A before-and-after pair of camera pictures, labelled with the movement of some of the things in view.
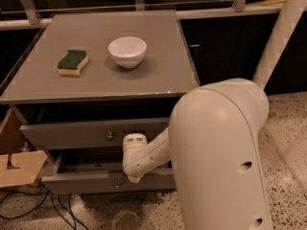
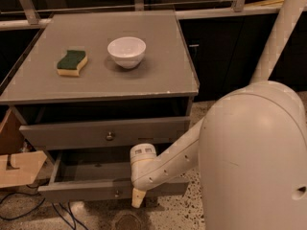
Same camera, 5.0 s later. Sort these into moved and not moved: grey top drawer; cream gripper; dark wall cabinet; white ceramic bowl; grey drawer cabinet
Moved: cream gripper
Not moved: grey drawer cabinet; dark wall cabinet; grey top drawer; white ceramic bowl
